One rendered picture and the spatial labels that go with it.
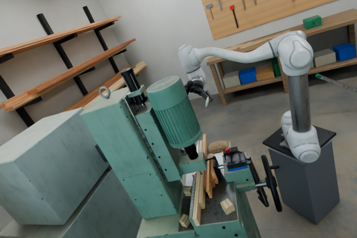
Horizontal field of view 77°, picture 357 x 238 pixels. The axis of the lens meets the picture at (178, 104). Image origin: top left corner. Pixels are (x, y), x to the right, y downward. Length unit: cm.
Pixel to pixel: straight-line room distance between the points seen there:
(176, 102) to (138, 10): 378
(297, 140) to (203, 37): 318
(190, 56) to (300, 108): 69
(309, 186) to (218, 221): 92
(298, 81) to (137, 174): 96
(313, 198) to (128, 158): 137
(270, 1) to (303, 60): 303
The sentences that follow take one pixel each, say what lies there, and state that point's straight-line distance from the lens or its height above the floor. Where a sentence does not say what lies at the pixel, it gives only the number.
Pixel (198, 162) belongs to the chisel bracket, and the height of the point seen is 106.
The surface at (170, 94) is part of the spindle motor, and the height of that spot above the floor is 147.
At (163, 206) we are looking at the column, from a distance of 135.
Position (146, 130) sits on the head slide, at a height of 133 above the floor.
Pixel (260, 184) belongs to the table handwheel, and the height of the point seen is 82.
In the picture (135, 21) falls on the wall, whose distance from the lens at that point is 473.
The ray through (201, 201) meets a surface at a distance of 118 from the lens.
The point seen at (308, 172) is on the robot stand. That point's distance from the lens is 182.
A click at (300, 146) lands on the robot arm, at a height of 82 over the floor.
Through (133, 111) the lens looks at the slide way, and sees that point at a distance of 107.
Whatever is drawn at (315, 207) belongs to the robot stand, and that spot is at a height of 17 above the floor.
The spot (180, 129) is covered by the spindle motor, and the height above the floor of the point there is 130.
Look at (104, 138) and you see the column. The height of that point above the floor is 137.
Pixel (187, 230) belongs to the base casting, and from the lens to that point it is 130.
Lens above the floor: 177
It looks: 21 degrees down
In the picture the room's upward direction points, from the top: 23 degrees counter-clockwise
